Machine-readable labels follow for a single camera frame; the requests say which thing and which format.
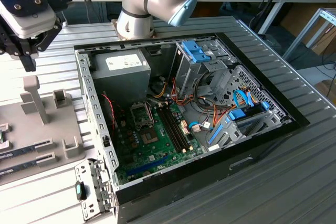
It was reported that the black teal case latch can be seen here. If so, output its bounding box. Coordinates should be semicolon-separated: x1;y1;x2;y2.
75;181;88;200

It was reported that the black PC case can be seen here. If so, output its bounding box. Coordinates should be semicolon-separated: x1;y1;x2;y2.
73;31;311;224

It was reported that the blue plastic drive rail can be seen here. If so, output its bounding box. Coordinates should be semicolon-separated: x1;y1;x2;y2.
208;124;224;146

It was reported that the brown cardboard box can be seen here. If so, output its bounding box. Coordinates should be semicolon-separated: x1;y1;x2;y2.
311;26;336;56

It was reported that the green motherboard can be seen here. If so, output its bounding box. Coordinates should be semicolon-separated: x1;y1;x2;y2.
114;100;205;186

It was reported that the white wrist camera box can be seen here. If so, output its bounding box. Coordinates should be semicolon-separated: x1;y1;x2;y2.
0;0;57;39

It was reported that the grey parts rack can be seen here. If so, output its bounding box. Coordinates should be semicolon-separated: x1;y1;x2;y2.
0;75;89;186

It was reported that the dark RAM stick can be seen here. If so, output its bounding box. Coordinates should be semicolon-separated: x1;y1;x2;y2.
0;142;53;159
0;155;56;176

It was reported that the red black fan wire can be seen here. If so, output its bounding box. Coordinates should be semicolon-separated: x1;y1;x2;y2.
101;92;118;131

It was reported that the metal drive cage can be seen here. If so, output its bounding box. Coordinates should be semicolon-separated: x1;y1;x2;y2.
167;39;238;99

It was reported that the perforated metal disk cage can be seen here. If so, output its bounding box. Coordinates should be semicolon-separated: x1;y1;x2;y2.
208;65;294;153

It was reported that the aluminium profile frame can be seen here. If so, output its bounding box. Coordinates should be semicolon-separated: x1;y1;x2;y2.
282;7;336;61

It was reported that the metal card bracket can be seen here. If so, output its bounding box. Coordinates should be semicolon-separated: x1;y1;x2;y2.
75;158;118;221

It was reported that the blue drive latch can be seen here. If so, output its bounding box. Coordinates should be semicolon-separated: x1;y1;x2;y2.
181;39;214;64

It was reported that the blue SATA wire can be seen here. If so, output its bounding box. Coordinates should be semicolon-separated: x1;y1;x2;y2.
232;89;257;108

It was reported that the blue disk carrier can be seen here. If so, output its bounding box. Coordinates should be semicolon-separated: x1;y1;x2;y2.
227;101;270;124

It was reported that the orange red wire bundle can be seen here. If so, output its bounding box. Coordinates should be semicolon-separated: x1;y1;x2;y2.
170;77;237;130

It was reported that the blue expansion slot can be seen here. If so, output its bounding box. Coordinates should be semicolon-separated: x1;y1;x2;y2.
125;155;169;179

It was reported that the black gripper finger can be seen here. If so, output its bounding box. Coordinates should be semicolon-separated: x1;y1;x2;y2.
28;18;62;72
0;31;30;72

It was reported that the grey power supply unit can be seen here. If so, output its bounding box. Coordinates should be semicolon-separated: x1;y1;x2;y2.
90;49;152;101

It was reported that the yellow black power wire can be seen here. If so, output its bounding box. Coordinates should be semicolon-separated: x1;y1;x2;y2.
153;81;169;99

